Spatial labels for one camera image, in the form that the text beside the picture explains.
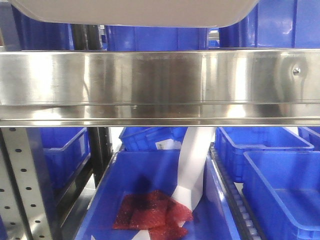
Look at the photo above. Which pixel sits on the blue bin lower centre rear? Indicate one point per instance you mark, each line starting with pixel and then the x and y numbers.
pixel 152 138

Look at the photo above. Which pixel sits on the blue bin lower right rear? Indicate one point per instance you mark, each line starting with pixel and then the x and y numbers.
pixel 232 142

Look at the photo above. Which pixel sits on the blue bin with red wrap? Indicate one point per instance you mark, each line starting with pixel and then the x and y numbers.
pixel 146 171

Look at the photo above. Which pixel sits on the stainless steel shelf beam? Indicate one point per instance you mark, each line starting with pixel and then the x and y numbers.
pixel 222 87

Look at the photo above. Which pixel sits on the blue bin upper centre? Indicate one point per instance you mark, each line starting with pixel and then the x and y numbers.
pixel 142 38

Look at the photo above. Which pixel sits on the blue bin lower left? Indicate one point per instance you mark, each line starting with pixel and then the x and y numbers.
pixel 65 148

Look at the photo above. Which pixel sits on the blue bin lower right front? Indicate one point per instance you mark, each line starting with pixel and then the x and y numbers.
pixel 283 191

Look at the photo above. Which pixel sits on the blue bin upper right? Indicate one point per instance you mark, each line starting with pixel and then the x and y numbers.
pixel 276 24

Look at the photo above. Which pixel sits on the blue bin upper left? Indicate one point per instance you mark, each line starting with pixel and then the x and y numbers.
pixel 38 35

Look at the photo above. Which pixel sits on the red bubble wrap sheet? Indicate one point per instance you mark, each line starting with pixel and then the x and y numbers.
pixel 156 212

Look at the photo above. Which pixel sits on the perforated steel shelf post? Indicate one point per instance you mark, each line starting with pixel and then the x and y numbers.
pixel 25 154

